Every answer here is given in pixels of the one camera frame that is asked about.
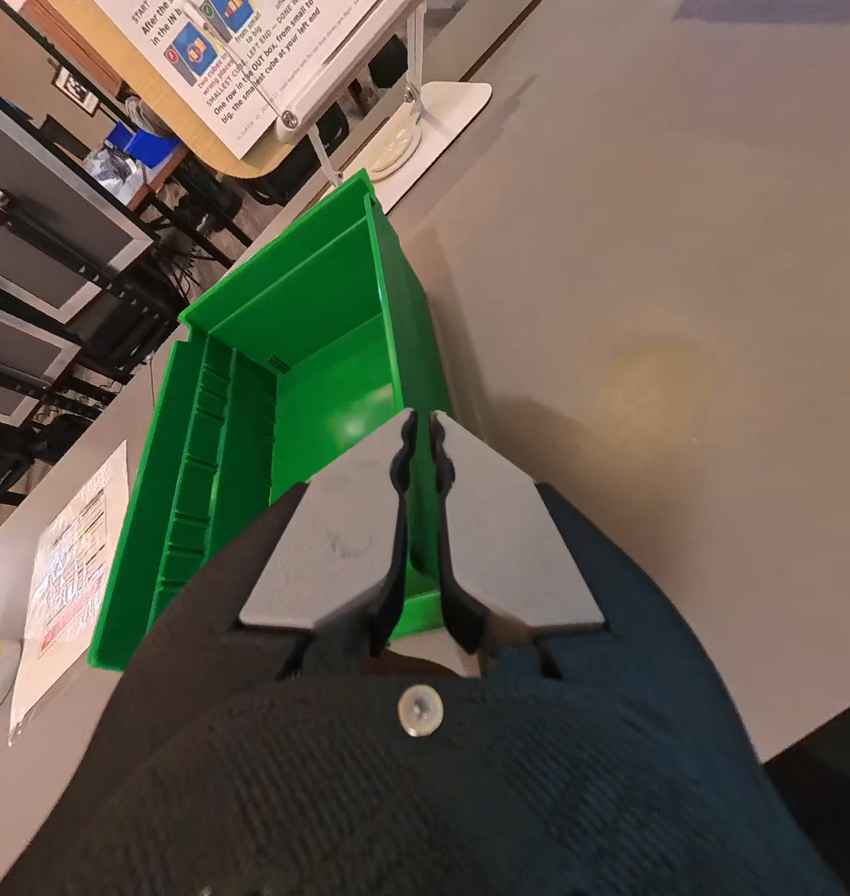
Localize laminated paper sheet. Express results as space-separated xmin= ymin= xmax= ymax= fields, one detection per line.
xmin=8 ymin=439 xmax=130 ymax=748

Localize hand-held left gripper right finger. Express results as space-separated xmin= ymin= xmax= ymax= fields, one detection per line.
xmin=428 ymin=409 xmax=608 ymax=676

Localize person's legs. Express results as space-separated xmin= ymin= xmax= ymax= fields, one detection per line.
xmin=763 ymin=727 xmax=850 ymax=896

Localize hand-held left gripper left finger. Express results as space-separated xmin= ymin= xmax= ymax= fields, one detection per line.
xmin=238 ymin=409 xmax=419 ymax=659

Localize green plastic bin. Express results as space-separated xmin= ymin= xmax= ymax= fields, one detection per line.
xmin=87 ymin=167 xmax=461 ymax=674

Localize small framed wall sign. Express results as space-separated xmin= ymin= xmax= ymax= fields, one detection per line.
xmin=52 ymin=66 xmax=101 ymax=118

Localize small blue storage bin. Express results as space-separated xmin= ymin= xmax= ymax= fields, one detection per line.
xmin=112 ymin=122 xmax=182 ymax=170

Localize wooden-top standing desk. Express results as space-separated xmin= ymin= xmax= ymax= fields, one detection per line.
xmin=126 ymin=143 xmax=256 ymax=268

